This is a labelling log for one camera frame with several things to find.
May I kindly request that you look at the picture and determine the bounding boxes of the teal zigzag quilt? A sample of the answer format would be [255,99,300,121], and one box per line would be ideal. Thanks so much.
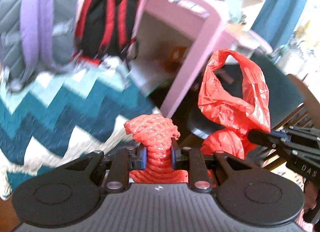
[0,56,165,200]

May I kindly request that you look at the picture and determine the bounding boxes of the dark teal trash bin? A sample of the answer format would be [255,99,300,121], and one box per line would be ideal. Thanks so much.
[215,52,305,129]

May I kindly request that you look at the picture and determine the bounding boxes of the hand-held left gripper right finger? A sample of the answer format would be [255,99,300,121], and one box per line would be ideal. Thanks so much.
[171,140,264,193]

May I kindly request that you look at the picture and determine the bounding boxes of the white tree print curtain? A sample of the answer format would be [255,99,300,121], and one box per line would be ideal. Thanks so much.
[272,10,320,83]

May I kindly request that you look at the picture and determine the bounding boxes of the red plastic bag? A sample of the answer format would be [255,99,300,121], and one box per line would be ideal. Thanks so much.
[198,49,271,187]

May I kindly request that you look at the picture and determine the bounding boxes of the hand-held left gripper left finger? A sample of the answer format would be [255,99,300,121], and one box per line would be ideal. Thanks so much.
[59,145,148,193]

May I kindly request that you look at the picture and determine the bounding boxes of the red black backpack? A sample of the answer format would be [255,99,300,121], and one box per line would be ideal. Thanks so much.
[74,0,139,65]

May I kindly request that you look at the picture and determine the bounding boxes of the purple grey backpack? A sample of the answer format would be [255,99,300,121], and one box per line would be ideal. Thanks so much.
[0,0,80,91]

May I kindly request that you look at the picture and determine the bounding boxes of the pink desk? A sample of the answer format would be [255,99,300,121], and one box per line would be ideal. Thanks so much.
[129,0,273,119]

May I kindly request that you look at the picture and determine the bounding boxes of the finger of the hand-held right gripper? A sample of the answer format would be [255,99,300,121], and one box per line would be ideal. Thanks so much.
[271,127,320,143]
[247,129,298,159]

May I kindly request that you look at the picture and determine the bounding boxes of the blue curtain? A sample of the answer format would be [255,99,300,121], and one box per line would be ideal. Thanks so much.
[251,0,315,50]

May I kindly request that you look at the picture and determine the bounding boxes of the red foam net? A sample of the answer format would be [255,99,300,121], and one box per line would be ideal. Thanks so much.
[124,114,189,184]

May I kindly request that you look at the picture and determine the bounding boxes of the black seat wooden chair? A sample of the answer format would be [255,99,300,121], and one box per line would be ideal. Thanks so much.
[187,73,320,170]

